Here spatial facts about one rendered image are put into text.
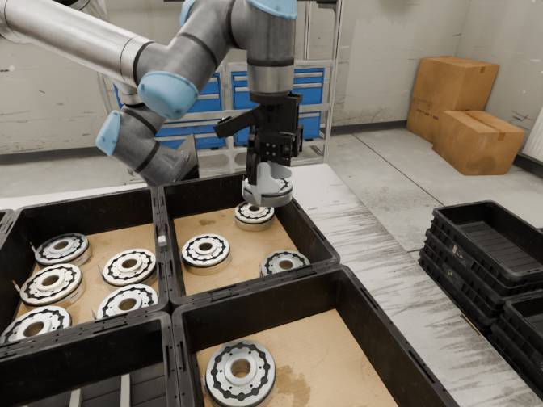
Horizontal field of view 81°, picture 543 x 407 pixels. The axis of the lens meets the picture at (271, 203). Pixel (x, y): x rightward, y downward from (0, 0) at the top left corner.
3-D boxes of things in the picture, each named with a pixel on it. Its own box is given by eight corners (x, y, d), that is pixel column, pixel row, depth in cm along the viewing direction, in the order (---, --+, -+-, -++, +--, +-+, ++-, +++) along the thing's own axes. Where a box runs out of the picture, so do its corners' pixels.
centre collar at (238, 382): (220, 360, 48) (220, 358, 48) (251, 350, 50) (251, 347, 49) (228, 392, 44) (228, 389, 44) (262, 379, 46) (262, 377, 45)
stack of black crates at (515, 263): (406, 284, 156) (431, 207, 132) (458, 274, 162) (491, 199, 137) (466, 360, 123) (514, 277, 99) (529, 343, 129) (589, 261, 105)
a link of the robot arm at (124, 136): (127, 171, 99) (85, 144, 92) (151, 137, 103) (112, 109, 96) (138, 170, 90) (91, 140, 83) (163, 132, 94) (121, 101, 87)
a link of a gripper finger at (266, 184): (275, 214, 59) (280, 166, 55) (247, 207, 61) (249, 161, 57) (281, 208, 62) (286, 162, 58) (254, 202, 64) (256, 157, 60)
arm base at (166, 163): (154, 182, 109) (128, 165, 104) (183, 148, 107) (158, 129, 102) (157, 200, 96) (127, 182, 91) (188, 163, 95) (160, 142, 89)
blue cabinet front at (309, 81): (235, 144, 260) (230, 72, 229) (318, 137, 274) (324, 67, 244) (236, 146, 257) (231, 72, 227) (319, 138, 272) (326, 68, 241)
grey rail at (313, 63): (98, 74, 217) (97, 67, 214) (332, 65, 250) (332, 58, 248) (95, 77, 209) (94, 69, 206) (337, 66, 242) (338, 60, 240)
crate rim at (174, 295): (158, 193, 81) (157, 184, 80) (270, 174, 89) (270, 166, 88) (173, 317, 49) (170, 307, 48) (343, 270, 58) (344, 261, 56)
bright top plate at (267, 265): (257, 255, 68) (256, 253, 68) (301, 248, 70) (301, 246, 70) (267, 291, 60) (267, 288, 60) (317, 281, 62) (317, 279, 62)
